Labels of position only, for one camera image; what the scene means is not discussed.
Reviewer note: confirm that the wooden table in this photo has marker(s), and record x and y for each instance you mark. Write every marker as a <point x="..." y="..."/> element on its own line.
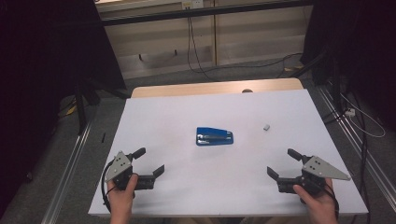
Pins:
<point x="199" y="88"/>

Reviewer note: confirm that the aluminium floor rail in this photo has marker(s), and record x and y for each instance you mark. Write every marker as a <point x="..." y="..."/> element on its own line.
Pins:
<point x="358" y="146"/>
<point x="67" y="174"/>

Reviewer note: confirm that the person's left hand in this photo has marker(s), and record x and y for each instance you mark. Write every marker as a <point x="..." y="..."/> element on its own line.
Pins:
<point x="120" y="196"/>

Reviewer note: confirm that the person's right hand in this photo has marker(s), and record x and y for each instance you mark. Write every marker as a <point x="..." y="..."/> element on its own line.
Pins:
<point x="317" y="199"/>

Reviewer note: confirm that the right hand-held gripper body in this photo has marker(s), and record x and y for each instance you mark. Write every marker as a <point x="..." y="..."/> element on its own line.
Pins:
<point x="322" y="169"/>

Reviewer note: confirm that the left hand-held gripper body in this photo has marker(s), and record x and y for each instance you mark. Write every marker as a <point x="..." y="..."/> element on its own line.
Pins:
<point x="119" y="165"/>

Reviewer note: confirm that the small black floor piece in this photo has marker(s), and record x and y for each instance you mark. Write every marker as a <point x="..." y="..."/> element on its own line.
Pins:
<point x="103" y="137"/>

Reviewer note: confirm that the black horizontal bar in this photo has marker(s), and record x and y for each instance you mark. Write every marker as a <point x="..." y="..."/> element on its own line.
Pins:
<point x="199" y="13"/>

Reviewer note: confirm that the black curtain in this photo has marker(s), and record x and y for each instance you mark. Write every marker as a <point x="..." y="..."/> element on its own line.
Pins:
<point x="358" y="46"/>
<point x="40" y="77"/>

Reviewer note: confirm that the blue stapler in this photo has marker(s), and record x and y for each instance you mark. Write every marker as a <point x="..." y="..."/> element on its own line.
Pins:
<point x="214" y="136"/>

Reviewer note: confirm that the white power adapter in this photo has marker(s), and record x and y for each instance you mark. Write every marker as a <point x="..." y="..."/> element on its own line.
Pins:
<point x="350" y="112"/>

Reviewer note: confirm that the yellow floor tape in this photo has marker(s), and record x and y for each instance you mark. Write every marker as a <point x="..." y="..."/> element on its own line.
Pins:
<point x="71" y="109"/>

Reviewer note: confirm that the black stand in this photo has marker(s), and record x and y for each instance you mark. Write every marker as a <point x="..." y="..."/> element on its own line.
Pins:
<point x="83" y="105"/>

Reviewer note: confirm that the white table board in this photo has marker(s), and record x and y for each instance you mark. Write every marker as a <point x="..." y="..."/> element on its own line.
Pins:
<point x="218" y="186"/>

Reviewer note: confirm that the white wall socket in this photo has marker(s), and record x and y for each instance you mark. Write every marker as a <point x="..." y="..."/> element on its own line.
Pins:
<point x="192" y="3"/>

